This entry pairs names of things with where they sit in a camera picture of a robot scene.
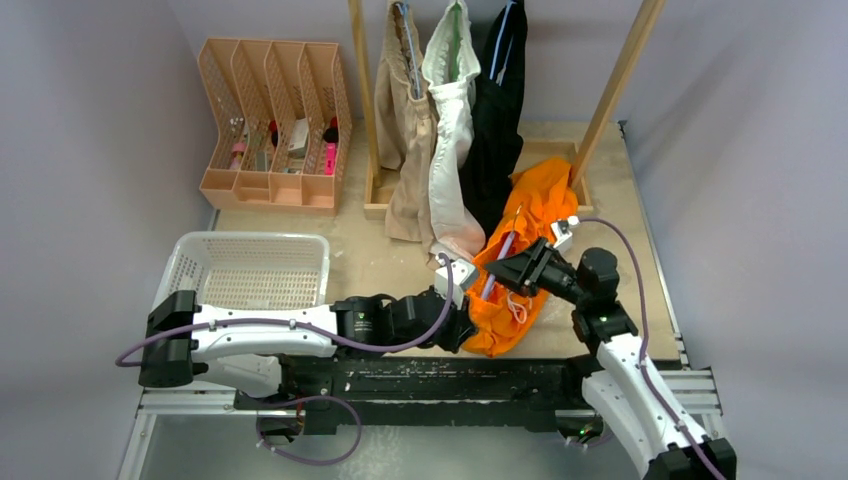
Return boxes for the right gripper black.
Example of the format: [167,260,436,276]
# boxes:
[483,237,589,307]

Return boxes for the lilac plastic hanger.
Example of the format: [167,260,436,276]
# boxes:
[481,203,523,301]

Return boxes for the orange shorts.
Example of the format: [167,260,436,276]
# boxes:
[462,157,578,358]

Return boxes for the white plastic perforated basket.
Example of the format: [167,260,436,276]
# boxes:
[153,231,330,310]

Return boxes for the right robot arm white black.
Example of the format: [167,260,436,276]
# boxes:
[485,238,738,479]

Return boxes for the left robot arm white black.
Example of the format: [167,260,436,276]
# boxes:
[135,288,477,409]

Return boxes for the black shorts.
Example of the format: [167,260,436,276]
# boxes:
[459,1,528,237]

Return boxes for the beige shorts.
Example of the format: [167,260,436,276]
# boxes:
[374,1,438,251]

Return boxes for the light blue hanger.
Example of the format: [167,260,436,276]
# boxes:
[488,0,516,85]

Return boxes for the white shorts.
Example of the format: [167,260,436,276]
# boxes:
[422,1,486,260]

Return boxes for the green hanger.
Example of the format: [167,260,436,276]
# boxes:
[448,1,462,82]

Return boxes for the wooden clothes rack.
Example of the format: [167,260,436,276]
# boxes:
[347,0,669,221]

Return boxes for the pink marker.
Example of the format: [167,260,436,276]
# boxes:
[324,142,337,176]

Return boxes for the white small box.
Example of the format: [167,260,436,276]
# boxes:
[288,118,309,159]

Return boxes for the peach plastic file organizer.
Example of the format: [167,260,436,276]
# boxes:
[197,37,352,216]

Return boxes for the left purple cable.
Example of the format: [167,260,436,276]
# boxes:
[115,254,456,369]

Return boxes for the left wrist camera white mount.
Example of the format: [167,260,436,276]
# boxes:
[433,258,480,309]

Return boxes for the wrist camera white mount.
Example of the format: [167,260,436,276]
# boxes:
[550,215,580,255]
[433,258,480,309]

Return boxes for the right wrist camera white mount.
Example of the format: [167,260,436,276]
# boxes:
[550,215,580,255]

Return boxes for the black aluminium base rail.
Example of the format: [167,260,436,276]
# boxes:
[135,354,723,439]

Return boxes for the purple cable loop under rail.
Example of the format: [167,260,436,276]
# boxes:
[255,394,364,467]

